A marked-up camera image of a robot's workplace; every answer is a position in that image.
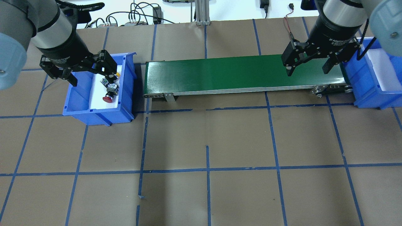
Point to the blue plastic bin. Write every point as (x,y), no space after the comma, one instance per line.
(84,101)
(366,88)

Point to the right blue plastic bin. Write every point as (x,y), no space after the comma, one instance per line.
(366,88)

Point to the green conveyor belt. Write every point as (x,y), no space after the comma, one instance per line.
(169,79)

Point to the red mushroom push button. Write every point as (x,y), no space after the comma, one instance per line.
(112,90)

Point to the black power adapter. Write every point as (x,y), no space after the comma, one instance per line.
(157,15)

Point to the white foam pad right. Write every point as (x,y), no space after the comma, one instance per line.
(384,70)

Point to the yellow mushroom push button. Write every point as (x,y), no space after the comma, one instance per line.
(110,79)

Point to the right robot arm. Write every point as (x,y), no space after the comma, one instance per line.
(334,34)

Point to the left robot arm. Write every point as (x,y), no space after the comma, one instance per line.
(50,25)

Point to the left blue plastic bin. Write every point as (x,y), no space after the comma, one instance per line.
(84,101)

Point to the white foam pad left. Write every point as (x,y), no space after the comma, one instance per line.
(98,91)

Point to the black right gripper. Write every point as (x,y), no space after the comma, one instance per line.
(329,32)

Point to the white foam pad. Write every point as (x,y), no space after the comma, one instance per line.
(98,91)
(384,70)

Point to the aluminium profile post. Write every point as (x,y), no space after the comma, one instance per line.
(202,13)

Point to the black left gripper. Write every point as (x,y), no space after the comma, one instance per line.
(64,48)

